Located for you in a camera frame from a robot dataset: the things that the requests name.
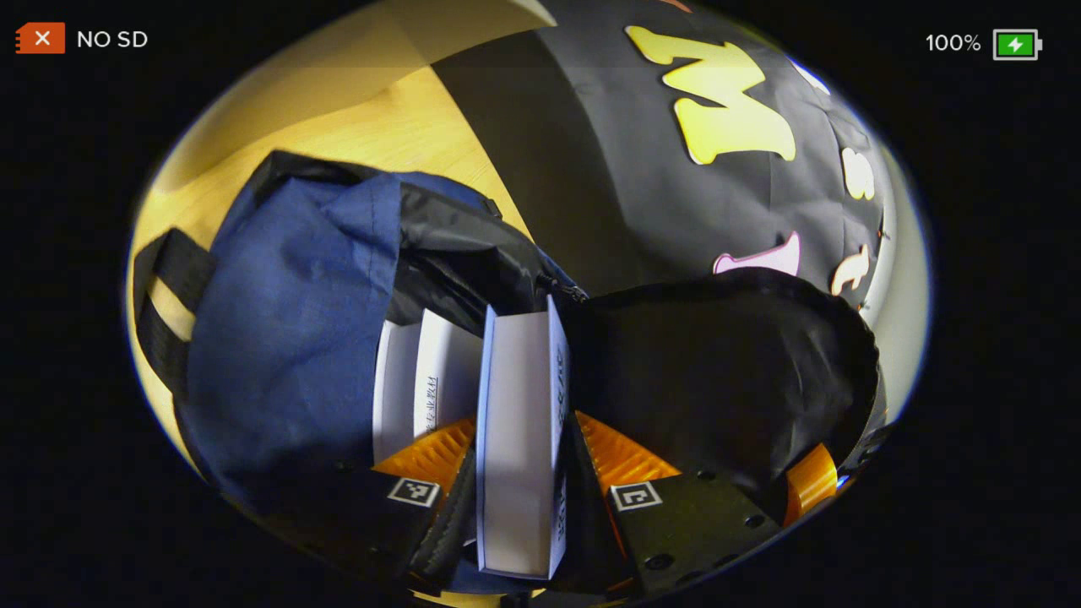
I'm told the blue schoolbag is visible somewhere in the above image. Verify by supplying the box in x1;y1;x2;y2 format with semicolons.
131;150;888;592

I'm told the white book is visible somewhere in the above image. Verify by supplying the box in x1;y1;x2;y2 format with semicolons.
372;308;484;465

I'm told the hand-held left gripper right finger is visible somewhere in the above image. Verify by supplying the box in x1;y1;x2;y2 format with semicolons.
564;410;790;599

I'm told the grey-blue book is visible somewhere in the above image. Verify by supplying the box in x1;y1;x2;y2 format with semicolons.
475;296;571;582

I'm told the black backdrop cloth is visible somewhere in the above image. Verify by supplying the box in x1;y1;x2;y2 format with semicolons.
431;0;900;309

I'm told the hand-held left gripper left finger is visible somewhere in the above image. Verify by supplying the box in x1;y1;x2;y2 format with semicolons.
270;417;479;592

